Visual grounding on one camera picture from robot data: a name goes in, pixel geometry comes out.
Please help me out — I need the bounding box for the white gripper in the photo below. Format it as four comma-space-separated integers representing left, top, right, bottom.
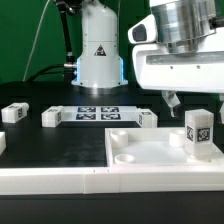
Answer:
132, 41, 224, 125

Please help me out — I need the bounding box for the white square table top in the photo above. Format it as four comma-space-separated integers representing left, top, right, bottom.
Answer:
105, 128, 224, 167

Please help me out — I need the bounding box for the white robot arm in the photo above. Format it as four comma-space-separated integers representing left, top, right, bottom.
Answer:
53, 0, 224, 122

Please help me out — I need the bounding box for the white U-shaped obstacle fence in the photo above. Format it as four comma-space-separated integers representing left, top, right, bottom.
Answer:
0, 131, 224, 195

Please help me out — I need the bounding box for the white sheet with markers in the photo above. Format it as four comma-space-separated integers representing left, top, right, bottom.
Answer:
49, 105, 138, 123

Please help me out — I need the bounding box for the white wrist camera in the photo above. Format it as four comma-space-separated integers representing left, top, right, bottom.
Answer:
128, 14, 157, 44

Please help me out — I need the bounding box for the black cable bundle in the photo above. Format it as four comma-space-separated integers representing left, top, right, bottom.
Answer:
26, 0, 83, 83

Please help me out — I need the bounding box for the grey thin cable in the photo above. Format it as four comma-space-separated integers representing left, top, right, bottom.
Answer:
22, 0, 52, 82

